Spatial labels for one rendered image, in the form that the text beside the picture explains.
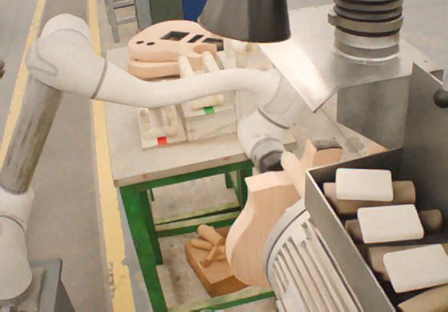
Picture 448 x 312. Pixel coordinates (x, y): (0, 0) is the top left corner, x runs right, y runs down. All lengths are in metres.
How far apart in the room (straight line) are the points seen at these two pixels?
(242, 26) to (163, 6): 2.62
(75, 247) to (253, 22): 2.18
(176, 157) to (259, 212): 0.60
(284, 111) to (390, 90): 0.64
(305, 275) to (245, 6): 0.36
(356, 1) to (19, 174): 1.10
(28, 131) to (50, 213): 1.60
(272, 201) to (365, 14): 0.47
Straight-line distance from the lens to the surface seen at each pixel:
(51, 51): 1.17
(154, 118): 1.77
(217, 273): 2.28
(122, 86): 1.20
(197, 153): 1.59
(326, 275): 0.66
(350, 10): 0.71
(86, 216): 2.90
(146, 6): 3.32
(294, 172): 0.94
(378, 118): 0.72
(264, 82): 1.29
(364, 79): 0.68
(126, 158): 1.62
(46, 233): 2.88
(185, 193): 2.91
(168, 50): 2.04
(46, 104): 1.39
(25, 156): 1.48
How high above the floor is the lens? 1.84
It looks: 34 degrees down
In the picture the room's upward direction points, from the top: 5 degrees counter-clockwise
